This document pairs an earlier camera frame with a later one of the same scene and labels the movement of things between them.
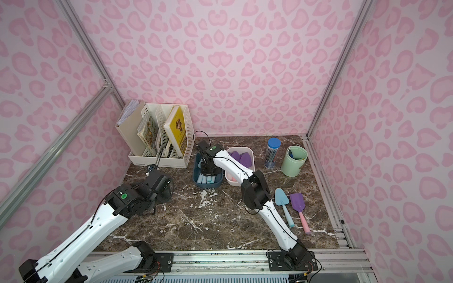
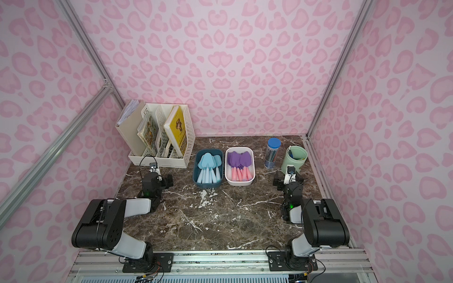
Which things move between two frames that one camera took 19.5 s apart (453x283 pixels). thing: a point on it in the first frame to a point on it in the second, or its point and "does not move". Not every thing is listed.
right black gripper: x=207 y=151 to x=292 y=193
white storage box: x=242 y=150 does not move
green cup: x=293 y=159 does not move
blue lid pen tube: x=273 y=144 does not move
